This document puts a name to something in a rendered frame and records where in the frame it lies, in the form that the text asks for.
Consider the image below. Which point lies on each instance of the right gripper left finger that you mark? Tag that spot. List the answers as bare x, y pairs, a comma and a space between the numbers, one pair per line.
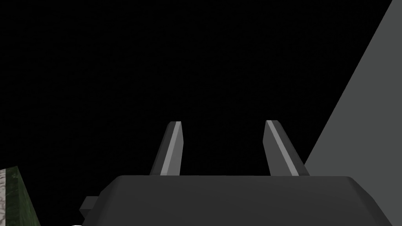
169, 153

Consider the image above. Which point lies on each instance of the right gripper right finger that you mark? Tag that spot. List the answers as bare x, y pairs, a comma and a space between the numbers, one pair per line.
281, 150

